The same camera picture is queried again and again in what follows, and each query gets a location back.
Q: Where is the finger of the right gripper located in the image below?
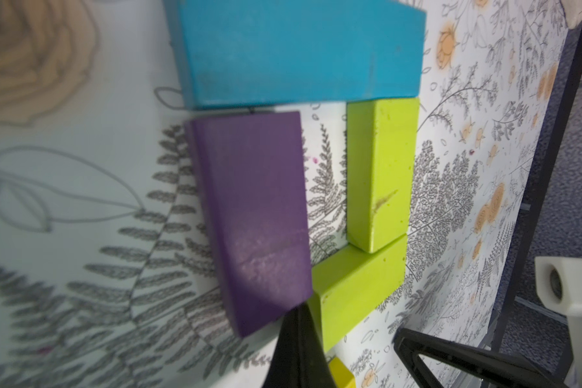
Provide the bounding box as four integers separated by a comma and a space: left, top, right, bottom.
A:
394, 328, 565, 388

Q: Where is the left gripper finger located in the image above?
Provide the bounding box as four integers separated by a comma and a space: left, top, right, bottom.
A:
263, 305, 336, 388

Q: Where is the yellow-green block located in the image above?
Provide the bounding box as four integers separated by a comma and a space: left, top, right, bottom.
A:
328, 357, 356, 388

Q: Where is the lime green long block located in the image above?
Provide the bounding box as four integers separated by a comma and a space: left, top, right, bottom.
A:
308, 234, 407, 352

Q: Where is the purple block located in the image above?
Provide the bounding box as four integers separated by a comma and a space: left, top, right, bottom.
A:
185, 112, 312, 337

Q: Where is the lime green short block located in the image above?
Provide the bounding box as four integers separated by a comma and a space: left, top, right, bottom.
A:
346, 98, 420, 253

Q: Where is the teal block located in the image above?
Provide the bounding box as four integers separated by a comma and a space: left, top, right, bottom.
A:
164, 1, 427, 110

